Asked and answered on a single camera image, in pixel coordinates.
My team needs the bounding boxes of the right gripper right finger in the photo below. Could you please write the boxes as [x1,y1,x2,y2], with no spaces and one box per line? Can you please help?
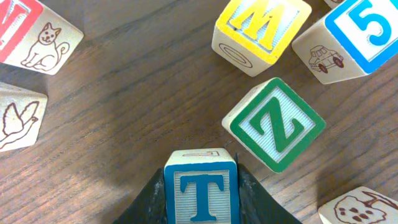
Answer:
[234,154,302,224]

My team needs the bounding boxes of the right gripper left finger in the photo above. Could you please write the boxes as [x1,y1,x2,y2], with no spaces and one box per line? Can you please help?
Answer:
[113,168,167,224]

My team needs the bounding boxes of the blue T block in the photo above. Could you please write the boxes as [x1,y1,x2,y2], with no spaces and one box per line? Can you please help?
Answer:
[164,148,240,224]

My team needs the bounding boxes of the green Z block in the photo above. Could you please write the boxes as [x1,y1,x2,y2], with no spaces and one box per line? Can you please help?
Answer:
[221,77,326,173]

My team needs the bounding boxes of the yellow block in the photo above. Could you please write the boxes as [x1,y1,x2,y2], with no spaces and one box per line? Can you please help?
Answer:
[318,186,397,224]
[211,0,312,77]

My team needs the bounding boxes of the red I block top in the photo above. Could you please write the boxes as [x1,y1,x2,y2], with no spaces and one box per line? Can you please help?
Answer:
[1,82,48,152]

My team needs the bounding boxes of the yellow block top right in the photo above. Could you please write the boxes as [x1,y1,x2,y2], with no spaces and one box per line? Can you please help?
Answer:
[211,0,312,77]

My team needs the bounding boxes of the blue 5 block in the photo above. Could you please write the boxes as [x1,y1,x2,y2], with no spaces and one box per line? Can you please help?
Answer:
[292,0,397,85]

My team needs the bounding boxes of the red N block top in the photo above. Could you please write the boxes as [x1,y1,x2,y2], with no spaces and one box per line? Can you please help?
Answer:
[1,0,84,75]

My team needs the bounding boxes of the blue D block top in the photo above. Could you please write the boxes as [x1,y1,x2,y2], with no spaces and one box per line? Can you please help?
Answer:
[324,0,345,9]

